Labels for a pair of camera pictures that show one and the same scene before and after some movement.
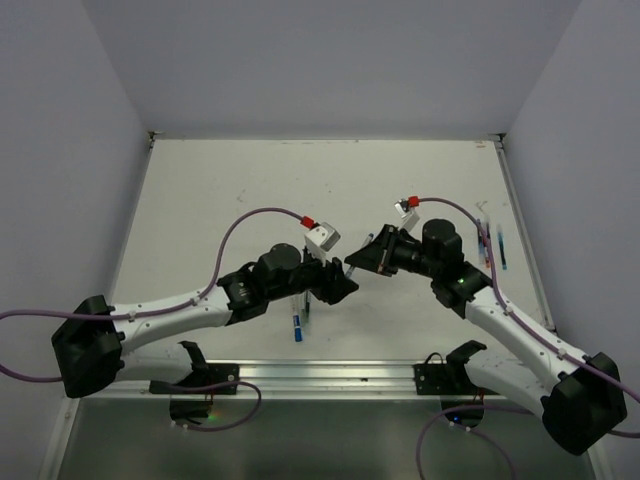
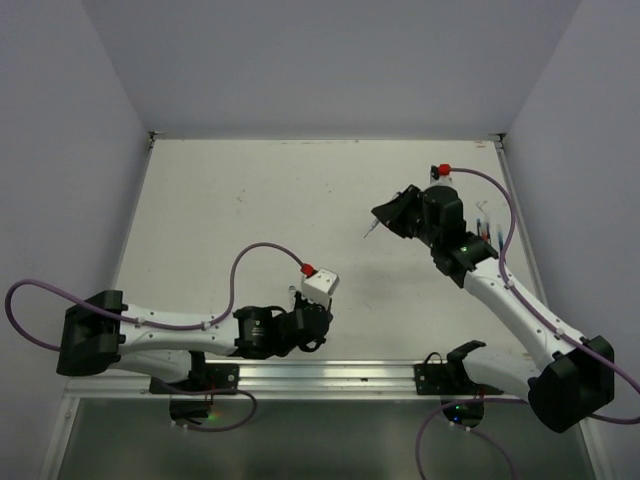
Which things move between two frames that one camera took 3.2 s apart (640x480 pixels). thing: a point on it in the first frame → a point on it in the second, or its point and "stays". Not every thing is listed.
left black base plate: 203,375 stays
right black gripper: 378,255 → 391,212
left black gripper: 332,276 → 299,300
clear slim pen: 367,241 → 375,222
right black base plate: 443,379 stays
